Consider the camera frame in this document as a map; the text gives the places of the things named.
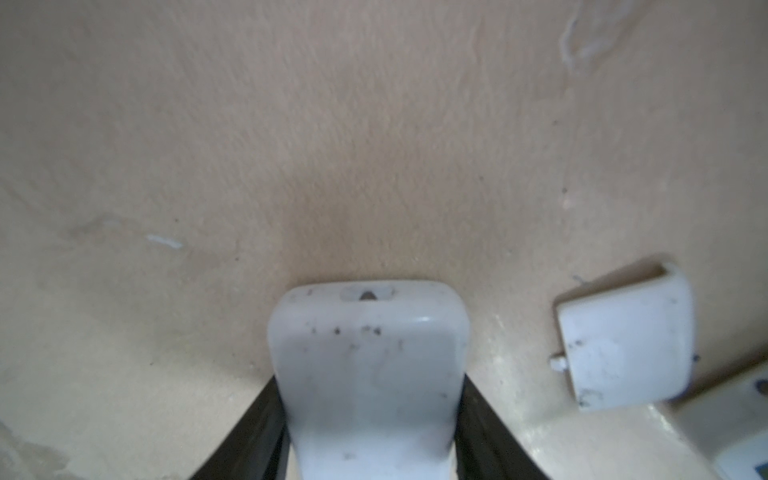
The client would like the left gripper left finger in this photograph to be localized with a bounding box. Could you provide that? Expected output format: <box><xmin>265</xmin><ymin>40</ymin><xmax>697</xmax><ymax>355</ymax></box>
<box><xmin>191</xmin><ymin>377</ymin><xmax>290</xmax><ymax>480</ymax></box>

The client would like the white battery cover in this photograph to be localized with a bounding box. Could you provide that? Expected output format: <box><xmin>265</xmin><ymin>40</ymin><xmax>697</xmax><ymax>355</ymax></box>
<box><xmin>550</xmin><ymin>261</ymin><xmax>695</xmax><ymax>412</ymax></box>

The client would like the white remote with red buttons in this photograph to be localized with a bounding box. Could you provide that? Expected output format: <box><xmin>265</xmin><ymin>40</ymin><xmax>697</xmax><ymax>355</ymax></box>
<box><xmin>267</xmin><ymin>280</ymin><xmax>470</xmax><ymax>479</ymax></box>

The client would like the white remote with green buttons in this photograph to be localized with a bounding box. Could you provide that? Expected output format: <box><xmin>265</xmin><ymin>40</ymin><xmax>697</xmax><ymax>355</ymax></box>
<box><xmin>671</xmin><ymin>362</ymin><xmax>767</xmax><ymax>479</ymax></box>

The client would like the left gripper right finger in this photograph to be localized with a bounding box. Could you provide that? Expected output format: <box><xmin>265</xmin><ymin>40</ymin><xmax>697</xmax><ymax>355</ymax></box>
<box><xmin>454</xmin><ymin>375</ymin><xmax>548</xmax><ymax>480</ymax></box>

